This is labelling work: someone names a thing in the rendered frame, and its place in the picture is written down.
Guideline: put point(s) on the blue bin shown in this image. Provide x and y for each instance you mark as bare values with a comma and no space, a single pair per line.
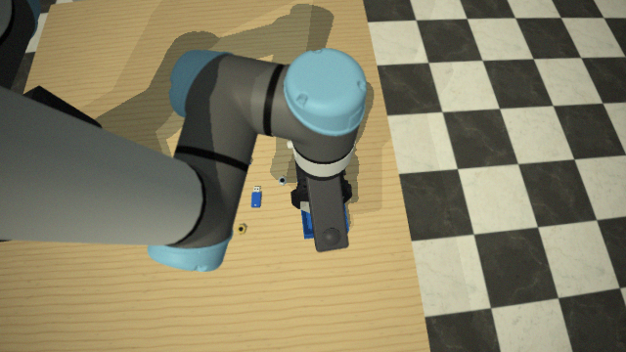
307,224

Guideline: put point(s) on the blue usb stick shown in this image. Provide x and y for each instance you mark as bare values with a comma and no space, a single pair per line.
256,197

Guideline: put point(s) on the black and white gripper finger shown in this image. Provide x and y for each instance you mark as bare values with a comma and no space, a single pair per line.
348,195
303,205

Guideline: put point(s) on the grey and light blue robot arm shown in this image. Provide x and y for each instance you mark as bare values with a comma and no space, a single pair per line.
65,180

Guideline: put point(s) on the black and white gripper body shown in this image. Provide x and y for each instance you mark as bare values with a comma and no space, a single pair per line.
301,185

